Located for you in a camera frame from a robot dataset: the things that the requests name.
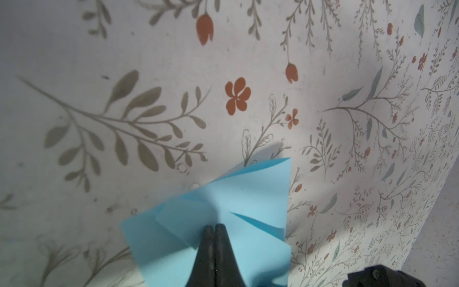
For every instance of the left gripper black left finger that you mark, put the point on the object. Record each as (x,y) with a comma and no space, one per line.
(203,271)

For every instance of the light blue square paper sheet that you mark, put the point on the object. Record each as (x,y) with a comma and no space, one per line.
(251,203)

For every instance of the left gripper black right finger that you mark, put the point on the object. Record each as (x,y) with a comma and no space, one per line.
(227,273)

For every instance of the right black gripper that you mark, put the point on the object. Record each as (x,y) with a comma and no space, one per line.
(381,276)

